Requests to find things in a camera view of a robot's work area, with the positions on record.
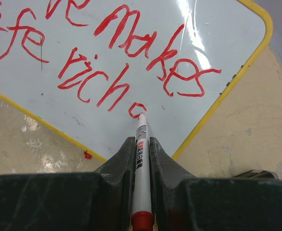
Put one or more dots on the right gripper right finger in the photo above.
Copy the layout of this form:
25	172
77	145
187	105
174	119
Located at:
251	201

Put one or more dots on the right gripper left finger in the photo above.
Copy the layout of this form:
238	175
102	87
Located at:
80	201

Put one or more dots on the red whiteboard marker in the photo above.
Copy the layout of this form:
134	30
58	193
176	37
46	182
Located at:
142	218

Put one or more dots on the red marker cap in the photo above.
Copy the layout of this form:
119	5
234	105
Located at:
87	155

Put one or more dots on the yellow framed whiteboard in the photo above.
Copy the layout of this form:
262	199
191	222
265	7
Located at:
88	68

